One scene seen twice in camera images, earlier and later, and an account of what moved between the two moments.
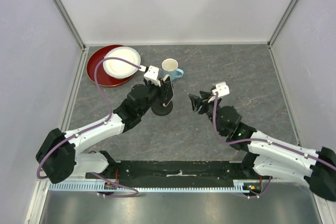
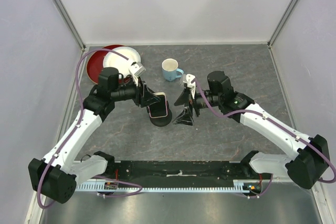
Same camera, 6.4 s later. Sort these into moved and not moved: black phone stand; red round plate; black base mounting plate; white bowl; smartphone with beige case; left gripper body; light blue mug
Moved: left gripper body; smartphone with beige case; black phone stand
Not moved: white bowl; black base mounting plate; red round plate; light blue mug
